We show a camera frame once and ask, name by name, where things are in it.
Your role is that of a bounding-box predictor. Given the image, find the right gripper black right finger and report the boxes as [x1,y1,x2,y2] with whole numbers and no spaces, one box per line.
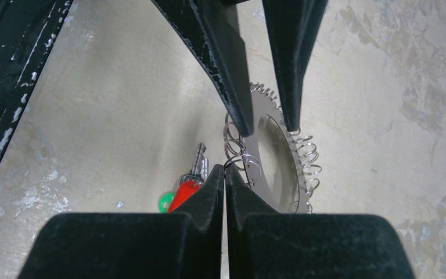
[225,166,415,278]

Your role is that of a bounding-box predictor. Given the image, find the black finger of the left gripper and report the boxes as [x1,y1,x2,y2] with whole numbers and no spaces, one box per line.
[153,0,254,137]
[262,0,328,132]

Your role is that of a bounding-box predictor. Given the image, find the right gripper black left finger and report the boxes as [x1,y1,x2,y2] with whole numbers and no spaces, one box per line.
[19,164,224,278]

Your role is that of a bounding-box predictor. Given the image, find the keys with red green tags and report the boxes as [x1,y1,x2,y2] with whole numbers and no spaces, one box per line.
[158,142,209,213]

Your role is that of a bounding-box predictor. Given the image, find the silver disc with keyrings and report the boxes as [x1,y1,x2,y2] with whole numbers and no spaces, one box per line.
[223,83,322,213]

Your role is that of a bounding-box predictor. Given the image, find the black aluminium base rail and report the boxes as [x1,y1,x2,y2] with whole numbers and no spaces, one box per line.
[0,0,73,162]

